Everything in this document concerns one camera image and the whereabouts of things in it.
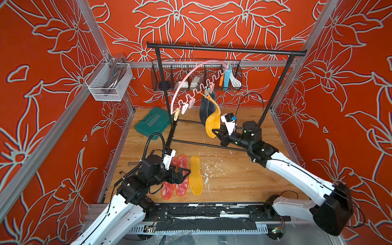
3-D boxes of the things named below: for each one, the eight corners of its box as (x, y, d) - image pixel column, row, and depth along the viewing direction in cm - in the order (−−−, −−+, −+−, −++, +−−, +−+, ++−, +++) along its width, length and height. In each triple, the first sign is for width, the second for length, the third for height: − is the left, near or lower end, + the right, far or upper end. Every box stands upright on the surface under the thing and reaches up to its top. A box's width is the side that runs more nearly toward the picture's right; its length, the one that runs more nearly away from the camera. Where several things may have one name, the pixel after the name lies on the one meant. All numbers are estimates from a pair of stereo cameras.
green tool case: (135, 131, 106) (133, 127, 103) (154, 108, 121) (153, 104, 117) (158, 140, 101) (157, 136, 98) (176, 116, 116) (175, 112, 112)
